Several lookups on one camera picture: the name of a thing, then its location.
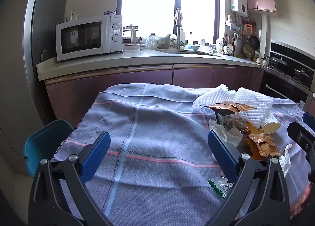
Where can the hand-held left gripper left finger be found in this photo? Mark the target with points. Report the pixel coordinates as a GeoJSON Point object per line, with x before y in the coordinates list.
{"type": "Point", "coordinates": [96, 157]}

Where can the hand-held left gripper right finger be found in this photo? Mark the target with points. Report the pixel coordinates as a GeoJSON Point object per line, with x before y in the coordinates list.
{"type": "Point", "coordinates": [221, 154]}

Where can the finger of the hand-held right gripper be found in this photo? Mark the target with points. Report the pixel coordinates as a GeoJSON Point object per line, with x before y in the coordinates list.
{"type": "Point", "coordinates": [301, 137]}
{"type": "Point", "coordinates": [310, 118]}

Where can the orange peel piece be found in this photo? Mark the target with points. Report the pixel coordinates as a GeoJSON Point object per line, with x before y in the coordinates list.
{"type": "Point", "coordinates": [254, 153]}
{"type": "Point", "coordinates": [251, 130]}

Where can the teal plastic bin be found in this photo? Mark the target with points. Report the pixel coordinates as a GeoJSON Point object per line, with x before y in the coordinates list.
{"type": "Point", "coordinates": [41, 147]}

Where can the white foam fruit net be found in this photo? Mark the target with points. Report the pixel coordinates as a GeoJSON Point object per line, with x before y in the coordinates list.
{"type": "Point", "coordinates": [214, 97]}
{"type": "Point", "coordinates": [256, 101]}

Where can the crumpled white tissue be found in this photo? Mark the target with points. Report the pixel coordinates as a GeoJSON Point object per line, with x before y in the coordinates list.
{"type": "Point", "coordinates": [285, 159]}
{"type": "Point", "coordinates": [230, 137]}

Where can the clear green-edged wrapper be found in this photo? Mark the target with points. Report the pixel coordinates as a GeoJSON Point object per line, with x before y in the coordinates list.
{"type": "Point", "coordinates": [219, 186]}

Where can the white plastic bottle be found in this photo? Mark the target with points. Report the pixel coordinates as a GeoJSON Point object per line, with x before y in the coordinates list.
{"type": "Point", "coordinates": [270, 126]}

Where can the clear plastic barcode wrapper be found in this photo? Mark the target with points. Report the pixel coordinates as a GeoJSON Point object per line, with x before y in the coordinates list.
{"type": "Point", "coordinates": [230, 122]}

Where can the copper foil wrapper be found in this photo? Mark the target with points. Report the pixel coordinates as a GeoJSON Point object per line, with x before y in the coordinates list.
{"type": "Point", "coordinates": [265, 146]}
{"type": "Point", "coordinates": [228, 106]}

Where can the built-in black oven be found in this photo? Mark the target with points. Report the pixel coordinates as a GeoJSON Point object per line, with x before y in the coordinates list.
{"type": "Point", "coordinates": [278, 88]}

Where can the black lidded pot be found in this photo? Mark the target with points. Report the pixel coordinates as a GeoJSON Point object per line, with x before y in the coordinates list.
{"type": "Point", "coordinates": [302, 74]}

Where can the black cooking pot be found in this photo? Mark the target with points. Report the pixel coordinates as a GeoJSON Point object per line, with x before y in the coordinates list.
{"type": "Point", "coordinates": [278, 63]}

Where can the grey checked tablecloth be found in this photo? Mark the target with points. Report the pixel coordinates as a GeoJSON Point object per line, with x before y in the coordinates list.
{"type": "Point", "coordinates": [160, 130]}

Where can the black range hood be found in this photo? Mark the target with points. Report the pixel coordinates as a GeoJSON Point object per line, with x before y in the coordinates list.
{"type": "Point", "coordinates": [292, 51]}

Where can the small steel pot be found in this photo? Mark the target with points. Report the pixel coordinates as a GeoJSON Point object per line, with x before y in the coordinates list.
{"type": "Point", "coordinates": [262, 61]}

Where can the purple base cabinets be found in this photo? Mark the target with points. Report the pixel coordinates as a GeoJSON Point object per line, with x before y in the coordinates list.
{"type": "Point", "coordinates": [192, 77]}

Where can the stack of bowls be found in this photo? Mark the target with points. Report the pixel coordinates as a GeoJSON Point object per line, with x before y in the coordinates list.
{"type": "Point", "coordinates": [247, 51]}

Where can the black frying pan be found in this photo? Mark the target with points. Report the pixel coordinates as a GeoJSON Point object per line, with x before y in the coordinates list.
{"type": "Point", "coordinates": [255, 42]}

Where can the white kitchen countertop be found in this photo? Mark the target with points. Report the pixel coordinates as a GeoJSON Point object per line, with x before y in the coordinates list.
{"type": "Point", "coordinates": [123, 61]}

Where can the white utensil holder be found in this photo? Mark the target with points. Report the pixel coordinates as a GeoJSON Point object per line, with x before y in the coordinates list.
{"type": "Point", "coordinates": [228, 49]}

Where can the white tray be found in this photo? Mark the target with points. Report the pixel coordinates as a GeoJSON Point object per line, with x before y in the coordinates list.
{"type": "Point", "coordinates": [131, 47]}

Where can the steel refrigerator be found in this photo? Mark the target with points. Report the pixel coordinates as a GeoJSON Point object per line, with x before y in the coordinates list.
{"type": "Point", "coordinates": [14, 68]}

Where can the white soap bottle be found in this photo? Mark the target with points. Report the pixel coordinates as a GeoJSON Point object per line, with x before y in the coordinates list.
{"type": "Point", "coordinates": [182, 38]}

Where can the white microwave oven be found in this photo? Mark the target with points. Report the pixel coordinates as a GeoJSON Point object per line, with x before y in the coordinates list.
{"type": "Point", "coordinates": [108, 34]}

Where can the clear plastic bag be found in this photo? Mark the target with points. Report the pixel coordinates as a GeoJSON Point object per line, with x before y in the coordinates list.
{"type": "Point", "coordinates": [149, 43]}

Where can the green bag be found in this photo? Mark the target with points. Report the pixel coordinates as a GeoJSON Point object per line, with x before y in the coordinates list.
{"type": "Point", "coordinates": [164, 41]}

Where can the glass teapot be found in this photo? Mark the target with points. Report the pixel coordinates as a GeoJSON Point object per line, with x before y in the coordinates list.
{"type": "Point", "coordinates": [130, 34]}

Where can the steel kitchen faucet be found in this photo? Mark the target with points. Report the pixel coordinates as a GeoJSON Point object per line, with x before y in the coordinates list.
{"type": "Point", "coordinates": [177, 34]}

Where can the glass jar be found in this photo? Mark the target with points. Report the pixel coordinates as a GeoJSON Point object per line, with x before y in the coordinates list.
{"type": "Point", "coordinates": [153, 37]}

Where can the white figurine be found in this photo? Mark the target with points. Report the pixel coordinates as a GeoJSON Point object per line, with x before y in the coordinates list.
{"type": "Point", "coordinates": [71, 16]}

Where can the blue and white bowl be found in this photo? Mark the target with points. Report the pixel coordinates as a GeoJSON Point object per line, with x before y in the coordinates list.
{"type": "Point", "coordinates": [109, 13]}

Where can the kitchen window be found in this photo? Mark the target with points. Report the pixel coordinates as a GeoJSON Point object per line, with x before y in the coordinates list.
{"type": "Point", "coordinates": [152, 2]}

